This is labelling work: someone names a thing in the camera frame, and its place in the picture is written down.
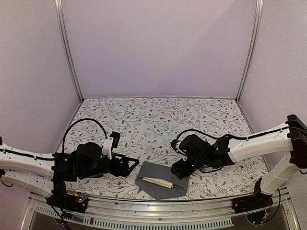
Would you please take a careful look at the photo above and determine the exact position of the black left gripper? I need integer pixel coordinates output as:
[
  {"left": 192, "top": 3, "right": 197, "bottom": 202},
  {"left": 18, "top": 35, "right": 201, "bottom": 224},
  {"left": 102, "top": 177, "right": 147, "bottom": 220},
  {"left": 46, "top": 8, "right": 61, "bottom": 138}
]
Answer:
[{"left": 80, "top": 152, "right": 139, "bottom": 180}]

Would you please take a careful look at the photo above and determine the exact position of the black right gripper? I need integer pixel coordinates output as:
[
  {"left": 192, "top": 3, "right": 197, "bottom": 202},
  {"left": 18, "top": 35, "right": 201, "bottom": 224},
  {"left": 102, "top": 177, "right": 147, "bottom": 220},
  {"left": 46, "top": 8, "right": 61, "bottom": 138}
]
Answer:
[{"left": 170, "top": 157, "right": 209, "bottom": 179}]

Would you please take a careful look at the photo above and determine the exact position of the grey-blue envelope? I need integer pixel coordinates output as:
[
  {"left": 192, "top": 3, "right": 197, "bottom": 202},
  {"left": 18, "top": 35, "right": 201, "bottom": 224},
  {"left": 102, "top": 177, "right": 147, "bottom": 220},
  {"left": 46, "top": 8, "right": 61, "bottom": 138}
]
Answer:
[{"left": 135, "top": 161, "right": 189, "bottom": 200}]

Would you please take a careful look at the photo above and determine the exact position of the beige lined letter paper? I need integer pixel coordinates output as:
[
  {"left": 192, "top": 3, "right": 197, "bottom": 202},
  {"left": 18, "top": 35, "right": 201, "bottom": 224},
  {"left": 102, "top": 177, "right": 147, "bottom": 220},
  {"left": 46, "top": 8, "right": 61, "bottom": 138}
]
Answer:
[{"left": 142, "top": 177, "right": 174, "bottom": 189}]

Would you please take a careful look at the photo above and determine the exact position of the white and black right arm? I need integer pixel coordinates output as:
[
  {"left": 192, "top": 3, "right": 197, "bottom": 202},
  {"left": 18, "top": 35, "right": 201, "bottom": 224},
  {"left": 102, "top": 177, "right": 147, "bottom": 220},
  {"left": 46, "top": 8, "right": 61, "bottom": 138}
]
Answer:
[{"left": 171, "top": 115, "right": 307, "bottom": 209}]

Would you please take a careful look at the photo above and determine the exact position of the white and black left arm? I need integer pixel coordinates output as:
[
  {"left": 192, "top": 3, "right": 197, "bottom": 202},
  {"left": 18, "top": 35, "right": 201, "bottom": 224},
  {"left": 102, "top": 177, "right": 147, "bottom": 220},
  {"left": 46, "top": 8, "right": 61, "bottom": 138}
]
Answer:
[{"left": 0, "top": 137, "right": 139, "bottom": 208}]

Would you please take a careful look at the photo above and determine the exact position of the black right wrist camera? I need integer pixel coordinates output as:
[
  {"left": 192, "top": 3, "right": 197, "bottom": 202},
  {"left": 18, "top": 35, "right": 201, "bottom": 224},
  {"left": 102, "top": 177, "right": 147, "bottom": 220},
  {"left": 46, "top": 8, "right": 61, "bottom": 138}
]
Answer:
[{"left": 170, "top": 139, "right": 178, "bottom": 151}]

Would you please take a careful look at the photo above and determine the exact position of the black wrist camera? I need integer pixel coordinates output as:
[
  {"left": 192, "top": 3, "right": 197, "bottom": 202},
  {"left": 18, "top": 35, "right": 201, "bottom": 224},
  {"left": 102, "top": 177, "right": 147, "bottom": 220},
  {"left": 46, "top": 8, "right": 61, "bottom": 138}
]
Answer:
[
  {"left": 110, "top": 131, "right": 120, "bottom": 148},
  {"left": 170, "top": 139, "right": 178, "bottom": 151}
]

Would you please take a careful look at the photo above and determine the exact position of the black right camera cable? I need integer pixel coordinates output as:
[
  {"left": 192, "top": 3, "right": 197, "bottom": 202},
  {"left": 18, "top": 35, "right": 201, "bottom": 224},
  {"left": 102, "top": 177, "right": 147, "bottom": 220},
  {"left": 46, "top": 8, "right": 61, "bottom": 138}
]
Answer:
[{"left": 174, "top": 129, "right": 231, "bottom": 154}]

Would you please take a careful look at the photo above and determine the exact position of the black camera cable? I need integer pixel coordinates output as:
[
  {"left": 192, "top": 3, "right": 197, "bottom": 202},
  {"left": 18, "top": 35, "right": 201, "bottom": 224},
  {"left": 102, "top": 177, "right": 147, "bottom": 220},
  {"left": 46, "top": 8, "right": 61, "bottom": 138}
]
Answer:
[
  {"left": 61, "top": 118, "right": 107, "bottom": 154},
  {"left": 174, "top": 129, "right": 231, "bottom": 154}
]

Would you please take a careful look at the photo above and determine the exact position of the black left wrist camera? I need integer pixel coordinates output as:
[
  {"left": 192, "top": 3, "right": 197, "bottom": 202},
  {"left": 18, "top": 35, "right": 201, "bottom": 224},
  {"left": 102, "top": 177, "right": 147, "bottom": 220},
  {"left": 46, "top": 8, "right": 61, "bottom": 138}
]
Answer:
[{"left": 110, "top": 131, "right": 120, "bottom": 148}]

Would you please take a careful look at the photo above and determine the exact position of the black left camera cable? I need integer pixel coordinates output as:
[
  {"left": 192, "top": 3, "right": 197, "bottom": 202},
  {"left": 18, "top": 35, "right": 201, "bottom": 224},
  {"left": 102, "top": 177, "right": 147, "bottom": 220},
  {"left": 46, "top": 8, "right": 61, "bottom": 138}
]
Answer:
[{"left": 61, "top": 118, "right": 107, "bottom": 154}]

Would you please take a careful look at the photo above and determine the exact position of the aluminium slotted front rail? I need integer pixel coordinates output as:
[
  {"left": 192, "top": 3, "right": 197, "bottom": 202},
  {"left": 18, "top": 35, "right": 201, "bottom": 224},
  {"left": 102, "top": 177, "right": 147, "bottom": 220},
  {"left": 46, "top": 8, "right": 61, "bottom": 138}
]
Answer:
[{"left": 21, "top": 189, "right": 302, "bottom": 230}]

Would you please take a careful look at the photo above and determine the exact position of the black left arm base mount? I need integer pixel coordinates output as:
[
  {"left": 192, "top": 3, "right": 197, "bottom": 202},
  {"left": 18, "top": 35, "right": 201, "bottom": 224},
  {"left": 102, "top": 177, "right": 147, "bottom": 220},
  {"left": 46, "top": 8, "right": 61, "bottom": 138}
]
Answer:
[{"left": 46, "top": 192, "right": 89, "bottom": 213}]

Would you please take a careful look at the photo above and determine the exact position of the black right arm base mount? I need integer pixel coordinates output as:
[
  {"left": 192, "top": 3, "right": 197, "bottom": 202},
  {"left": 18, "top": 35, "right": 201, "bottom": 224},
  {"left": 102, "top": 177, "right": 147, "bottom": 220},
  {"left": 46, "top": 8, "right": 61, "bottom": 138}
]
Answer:
[{"left": 231, "top": 178, "right": 273, "bottom": 214}]

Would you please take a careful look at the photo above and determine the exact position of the left aluminium frame post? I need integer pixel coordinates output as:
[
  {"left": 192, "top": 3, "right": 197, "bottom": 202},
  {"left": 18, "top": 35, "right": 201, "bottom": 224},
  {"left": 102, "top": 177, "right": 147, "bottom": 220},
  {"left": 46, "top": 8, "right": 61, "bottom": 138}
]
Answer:
[{"left": 54, "top": 0, "right": 84, "bottom": 103}]

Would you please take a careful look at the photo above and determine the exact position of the aluminium frame post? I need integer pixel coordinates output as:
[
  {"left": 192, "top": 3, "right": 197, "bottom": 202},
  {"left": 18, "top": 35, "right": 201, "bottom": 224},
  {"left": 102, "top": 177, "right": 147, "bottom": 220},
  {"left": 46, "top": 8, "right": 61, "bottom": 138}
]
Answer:
[
  {"left": 236, "top": 0, "right": 264, "bottom": 103},
  {"left": 54, "top": 0, "right": 84, "bottom": 103}
]

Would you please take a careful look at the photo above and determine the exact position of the right aluminium frame post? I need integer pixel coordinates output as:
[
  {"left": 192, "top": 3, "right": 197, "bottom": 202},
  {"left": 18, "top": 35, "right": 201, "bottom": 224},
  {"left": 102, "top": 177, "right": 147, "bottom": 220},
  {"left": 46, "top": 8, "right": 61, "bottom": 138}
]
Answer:
[{"left": 236, "top": 0, "right": 264, "bottom": 103}]

